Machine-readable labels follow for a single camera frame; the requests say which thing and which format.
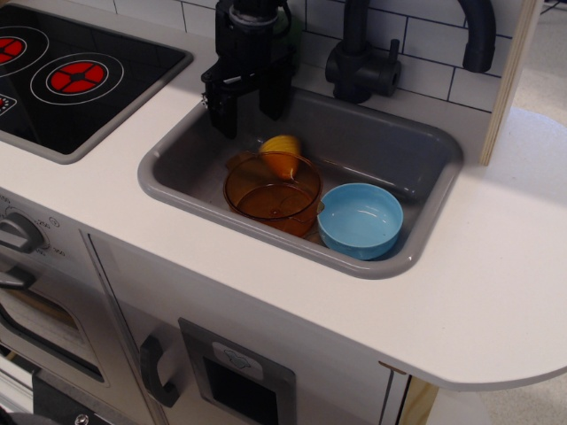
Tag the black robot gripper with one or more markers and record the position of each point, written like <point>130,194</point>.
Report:
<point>247,61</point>

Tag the yellow toy corn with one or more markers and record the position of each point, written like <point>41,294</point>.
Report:
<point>281,153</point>

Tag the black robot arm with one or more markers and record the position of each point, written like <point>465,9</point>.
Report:
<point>253,54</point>

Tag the grey sink basin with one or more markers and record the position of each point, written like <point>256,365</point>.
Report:
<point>347,143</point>

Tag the blue bowl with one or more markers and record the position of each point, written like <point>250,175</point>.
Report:
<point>360,220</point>

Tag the green toy bell pepper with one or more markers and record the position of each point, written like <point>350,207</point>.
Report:
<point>294,35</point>

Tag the orange transparent pot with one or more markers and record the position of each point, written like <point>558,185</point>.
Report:
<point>253,190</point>

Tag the dark grey faucet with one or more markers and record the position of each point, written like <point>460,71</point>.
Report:
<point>358,73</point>

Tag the black toy stovetop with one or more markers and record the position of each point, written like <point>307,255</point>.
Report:
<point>66,85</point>

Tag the grey oven knob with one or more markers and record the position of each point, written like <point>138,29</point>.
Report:
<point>20,234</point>

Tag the grey dispenser panel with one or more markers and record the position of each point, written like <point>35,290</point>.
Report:
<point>239,381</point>

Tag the oven door with window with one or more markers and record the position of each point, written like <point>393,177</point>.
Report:
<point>63,325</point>

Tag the wooden side panel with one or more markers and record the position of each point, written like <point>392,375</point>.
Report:
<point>521,42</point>

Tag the black cabinet door handle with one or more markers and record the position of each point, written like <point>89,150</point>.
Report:
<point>151,353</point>

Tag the grey oven door handle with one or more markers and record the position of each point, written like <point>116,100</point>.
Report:
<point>16,279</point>

